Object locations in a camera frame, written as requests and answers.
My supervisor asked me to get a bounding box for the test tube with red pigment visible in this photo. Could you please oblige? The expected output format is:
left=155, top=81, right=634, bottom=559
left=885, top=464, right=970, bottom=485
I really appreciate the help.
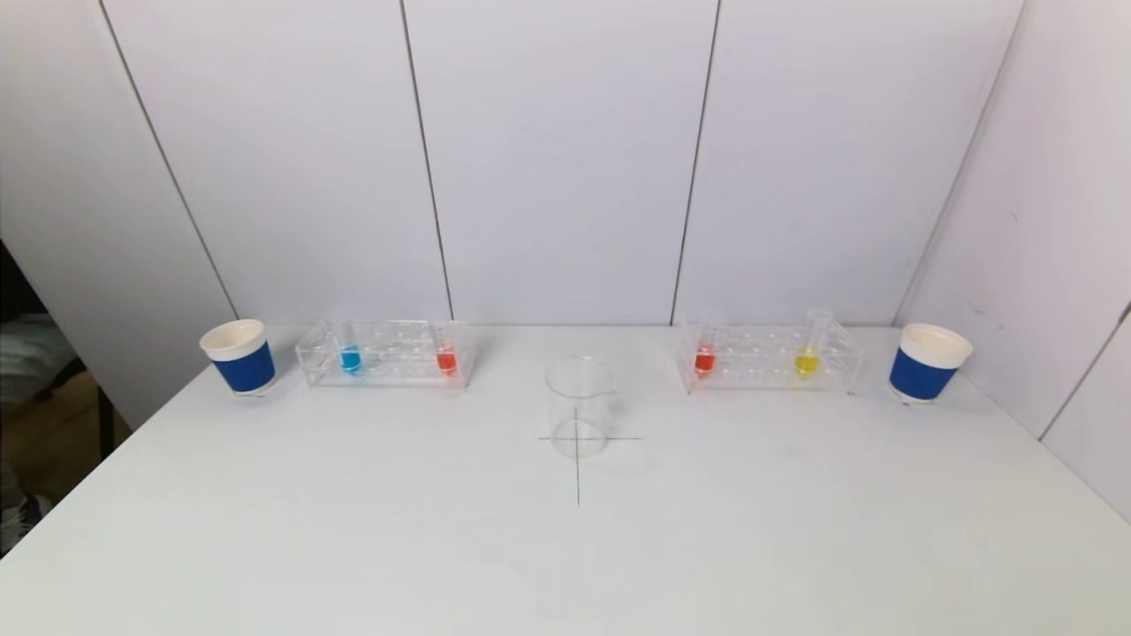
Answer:
left=432, top=311, right=459, bottom=377

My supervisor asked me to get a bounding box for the person in grey trousers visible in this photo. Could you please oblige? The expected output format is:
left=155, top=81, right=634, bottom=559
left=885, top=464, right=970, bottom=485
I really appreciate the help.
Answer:
left=0, top=238, right=80, bottom=407

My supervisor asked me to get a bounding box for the test tube with blue pigment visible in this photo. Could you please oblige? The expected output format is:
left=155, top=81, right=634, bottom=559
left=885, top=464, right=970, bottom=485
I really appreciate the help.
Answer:
left=334, top=309, right=364, bottom=375

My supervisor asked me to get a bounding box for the clear graduated plastic test tube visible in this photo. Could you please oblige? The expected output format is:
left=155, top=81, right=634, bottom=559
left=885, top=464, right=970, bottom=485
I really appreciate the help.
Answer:
left=694, top=311, right=726, bottom=379

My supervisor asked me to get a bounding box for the blue white paper cup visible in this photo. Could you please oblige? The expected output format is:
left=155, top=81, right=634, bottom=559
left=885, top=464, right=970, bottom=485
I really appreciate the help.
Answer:
left=888, top=322, right=975, bottom=405
left=199, top=319, right=277, bottom=397

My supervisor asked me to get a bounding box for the test tube with yellow pigment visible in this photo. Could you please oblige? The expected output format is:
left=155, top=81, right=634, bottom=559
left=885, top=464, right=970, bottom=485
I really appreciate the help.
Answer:
left=794, top=307, right=837, bottom=379

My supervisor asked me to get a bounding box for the clear acrylic test tube rack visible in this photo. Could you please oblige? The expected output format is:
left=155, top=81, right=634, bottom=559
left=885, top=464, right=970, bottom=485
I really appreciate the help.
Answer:
left=295, top=319, right=474, bottom=390
left=676, top=320, right=867, bottom=395

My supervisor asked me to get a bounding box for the clear glass beaker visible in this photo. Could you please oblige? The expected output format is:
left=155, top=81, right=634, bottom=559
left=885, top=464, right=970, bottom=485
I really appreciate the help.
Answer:
left=545, top=356, right=617, bottom=460

